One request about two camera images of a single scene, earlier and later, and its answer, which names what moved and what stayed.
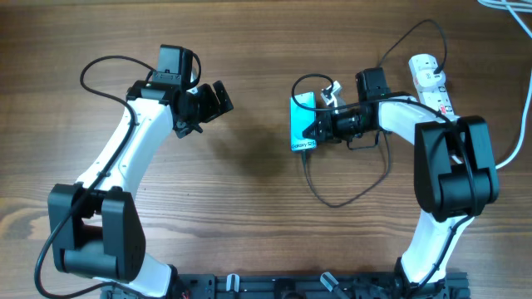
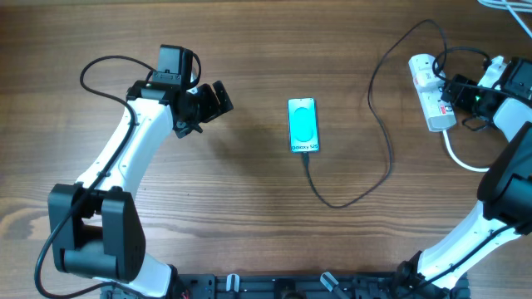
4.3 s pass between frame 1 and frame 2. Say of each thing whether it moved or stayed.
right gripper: moved
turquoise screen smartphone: stayed
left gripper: stayed
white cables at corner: stayed
